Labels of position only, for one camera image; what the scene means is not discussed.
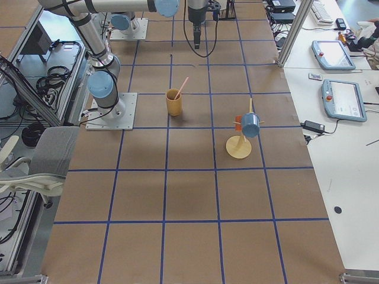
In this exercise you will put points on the yellow cylindrical holder cup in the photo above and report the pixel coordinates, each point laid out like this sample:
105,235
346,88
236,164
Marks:
173,102

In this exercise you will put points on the orange cup on rack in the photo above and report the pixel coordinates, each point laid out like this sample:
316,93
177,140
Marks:
237,122

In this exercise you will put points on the blue cup on rack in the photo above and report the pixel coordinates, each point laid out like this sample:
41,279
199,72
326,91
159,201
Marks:
250,125

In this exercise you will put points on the wooden cup rack stand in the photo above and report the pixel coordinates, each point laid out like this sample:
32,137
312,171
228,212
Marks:
238,146

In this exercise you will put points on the white keyboard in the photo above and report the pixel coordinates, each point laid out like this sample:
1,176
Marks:
320,14

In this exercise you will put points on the small white label device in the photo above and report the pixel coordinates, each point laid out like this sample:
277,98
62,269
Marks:
315,76

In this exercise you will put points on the upper teach pendant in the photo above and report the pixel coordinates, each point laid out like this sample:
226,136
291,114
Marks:
331,55

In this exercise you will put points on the teach pendant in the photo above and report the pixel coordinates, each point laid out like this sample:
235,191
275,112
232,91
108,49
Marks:
343,100
331,55

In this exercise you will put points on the black box on desk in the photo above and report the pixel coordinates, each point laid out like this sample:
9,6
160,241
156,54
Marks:
340,24

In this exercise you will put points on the black power adapter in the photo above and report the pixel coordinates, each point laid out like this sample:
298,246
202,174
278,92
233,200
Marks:
313,126

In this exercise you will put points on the black monitor on cart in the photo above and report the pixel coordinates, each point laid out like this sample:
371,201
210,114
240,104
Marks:
38,43

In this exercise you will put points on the lower teach pendant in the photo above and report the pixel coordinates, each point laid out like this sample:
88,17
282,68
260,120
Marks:
343,100

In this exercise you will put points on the grey office chair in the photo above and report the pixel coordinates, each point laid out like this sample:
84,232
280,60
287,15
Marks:
45,172

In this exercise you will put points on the black round cap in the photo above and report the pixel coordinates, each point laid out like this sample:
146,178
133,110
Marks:
338,210

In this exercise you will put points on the aluminium frame post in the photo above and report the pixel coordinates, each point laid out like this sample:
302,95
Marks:
300,17

